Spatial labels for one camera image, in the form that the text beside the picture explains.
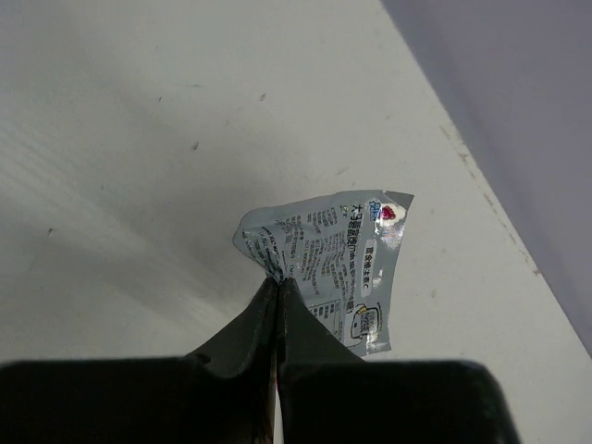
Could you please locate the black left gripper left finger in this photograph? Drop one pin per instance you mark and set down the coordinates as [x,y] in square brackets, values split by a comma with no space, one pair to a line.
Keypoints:
[222,392]

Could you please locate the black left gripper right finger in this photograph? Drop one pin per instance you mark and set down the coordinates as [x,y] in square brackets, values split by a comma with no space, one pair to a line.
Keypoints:
[330,395]

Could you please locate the silver grey snack packet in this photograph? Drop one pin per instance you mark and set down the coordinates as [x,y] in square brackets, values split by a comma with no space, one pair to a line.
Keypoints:
[342,250]

